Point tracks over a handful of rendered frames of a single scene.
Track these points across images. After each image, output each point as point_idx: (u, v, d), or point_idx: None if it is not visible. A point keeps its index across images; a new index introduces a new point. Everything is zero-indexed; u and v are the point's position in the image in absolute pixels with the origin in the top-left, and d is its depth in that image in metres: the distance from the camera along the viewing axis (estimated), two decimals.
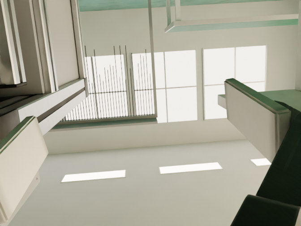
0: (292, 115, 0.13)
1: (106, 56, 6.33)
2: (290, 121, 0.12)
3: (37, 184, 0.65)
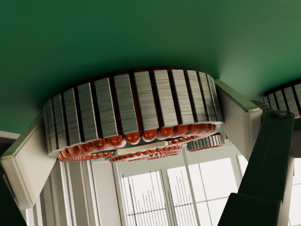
0: (266, 113, 0.14)
1: (142, 175, 6.45)
2: (261, 119, 0.13)
3: None
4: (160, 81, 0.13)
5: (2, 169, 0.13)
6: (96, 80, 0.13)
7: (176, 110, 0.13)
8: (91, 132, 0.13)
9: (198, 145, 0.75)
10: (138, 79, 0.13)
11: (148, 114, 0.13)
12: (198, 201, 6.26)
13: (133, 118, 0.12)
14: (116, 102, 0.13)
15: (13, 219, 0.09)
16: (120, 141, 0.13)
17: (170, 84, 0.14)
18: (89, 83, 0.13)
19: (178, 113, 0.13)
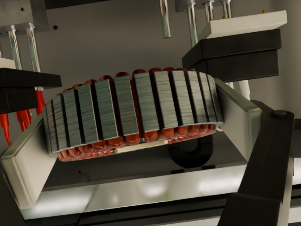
0: (266, 113, 0.14)
1: None
2: (261, 119, 0.13)
3: None
4: (160, 82, 0.13)
5: (2, 169, 0.13)
6: (96, 81, 0.13)
7: (177, 112, 0.13)
8: (91, 134, 0.13)
9: None
10: (138, 80, 0.13)
11: (148, 115, 0.13)
12: None
13: (133, 120, 0.12)
14: (117, 103, 0.13)
15: (13, 219, 0.09)
16: (121, 143, 0.13)
17: (171, 84, 0.14)
18: (89, 84, 0.13)
19: (178, 115, 0.13)
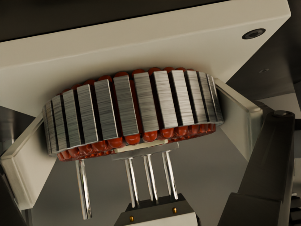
0: (266, 113, 0.14)
1: None
2: (262, 119, 0.13)
3: None
4: (160, 82, 0.13)
5: (2, 169, 0.13)
6: (96, 82, 0.13)
7: (176, 112, 0.13)
8: (91, 135, 0.13)
9: None
10: (138, 80, 0.13)
11: (148, 115, 0.13)
12: None
13: (133, 120, 0.12)
14: (116, 103, 0.13)
15: (12, 219, 0.09)
16: (121, 143, 0.13)
17: (170, 84, 0.14)
18: (89, 84, 0.13)
19: (178, 115, 0.13)
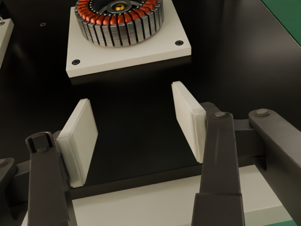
0: (213, 115, 0.15)
1: None
2: (206, 120, 0.14)
3: None
4: (110, 42, 0.32)
5: (57, 149, 0.14)
6: (135, 43, 0.33)
7: (102, 30, 0.32)
8: (138, 23, 0.31)
9: None
10: (119, 44, 0.32)
11: (114, 31, 0.31)
12: None
13: (120, 30, 0.31)
14: (127, 33, 0.32)
15: (57, 201, 0.09)
16: (125, 19, 0.31)
17: (105, 40, 0.33)
18: (138, 41, 0.33)
19: (101, 29, 0.31)
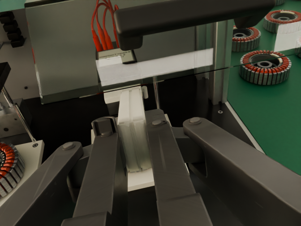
0: (157, 122, 0.15)
1: None
2: (146, 128, 0.14)
3: None
4: (126, 170, 0.42)
5: (115, 135, 0.15)
6: (146, 169, 0.42)
7: None
8: None
9: None
10: (133, 171, 0.42)
11: None
12: None
13: None
14: None
15: (106, 189, 0.09)
16: None
17: None
18: (148, 168, 0.42)
19: None
